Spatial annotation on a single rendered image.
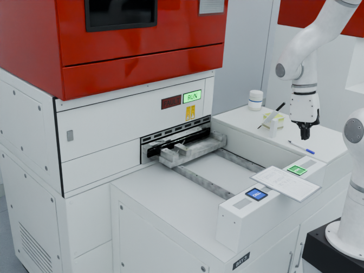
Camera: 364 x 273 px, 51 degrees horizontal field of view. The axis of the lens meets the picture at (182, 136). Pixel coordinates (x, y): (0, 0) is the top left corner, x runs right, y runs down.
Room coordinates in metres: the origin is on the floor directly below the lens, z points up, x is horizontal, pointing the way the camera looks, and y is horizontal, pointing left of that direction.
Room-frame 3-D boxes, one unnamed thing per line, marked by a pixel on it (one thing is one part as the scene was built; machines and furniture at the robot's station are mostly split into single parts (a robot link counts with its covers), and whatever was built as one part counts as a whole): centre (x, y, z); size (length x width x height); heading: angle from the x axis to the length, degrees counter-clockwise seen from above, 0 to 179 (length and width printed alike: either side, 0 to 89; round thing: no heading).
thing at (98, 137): (1.51, 0.15, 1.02); 0.82 x 0.03 x 0.40; 135
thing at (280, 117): (1.68, -0.42, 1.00); 0.07 x 0.07 x 0.07; 32
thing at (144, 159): (1.63, 0.02, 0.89); 0.44 x 0.02 x 0.10; 135
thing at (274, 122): (1.59, -0.39, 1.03); 0.06 x 0.04 x 0.13; 45
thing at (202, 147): (1.60, -0.06, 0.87); 0.36 x 0.08 x 0.03; 135
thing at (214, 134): (1.72, -0.18, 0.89); 0.08 x 0.03 x 0.03; 45
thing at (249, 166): (1.56, -0.29, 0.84); 0.50 x 0.02 x 0.03; 45
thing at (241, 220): (1.19, -0.35, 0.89); 0.55 x 0.09 x 0.14; 135
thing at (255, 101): (1.94, -0.38, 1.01); 0.07 x 0.07 x 0.10
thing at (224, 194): (1.36, -0.10, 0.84); 0.50 x 0.02 x 0.03; 45
